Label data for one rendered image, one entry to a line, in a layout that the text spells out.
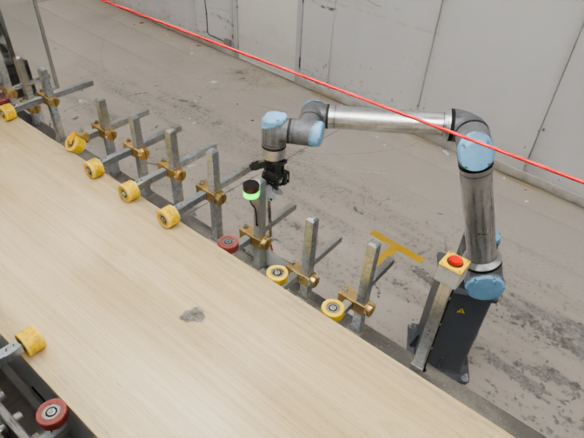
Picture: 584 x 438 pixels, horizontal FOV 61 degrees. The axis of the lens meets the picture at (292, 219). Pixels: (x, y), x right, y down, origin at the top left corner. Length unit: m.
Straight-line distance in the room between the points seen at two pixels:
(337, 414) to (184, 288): 0.68
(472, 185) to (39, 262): 1.57
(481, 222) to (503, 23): 2.37
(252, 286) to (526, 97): 2.89
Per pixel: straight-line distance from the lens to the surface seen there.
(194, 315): 1.70
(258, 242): 2.01
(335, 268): 3.15
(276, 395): 1.53
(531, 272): 3.54
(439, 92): 4.43
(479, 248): 2.02
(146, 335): 1.69
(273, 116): 1.78
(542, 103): 4.12
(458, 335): 2.56
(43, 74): 2.95
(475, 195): 1.86
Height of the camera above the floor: 2.22
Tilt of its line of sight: 40 degrees down
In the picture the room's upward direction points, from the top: 4 degrees clockwise
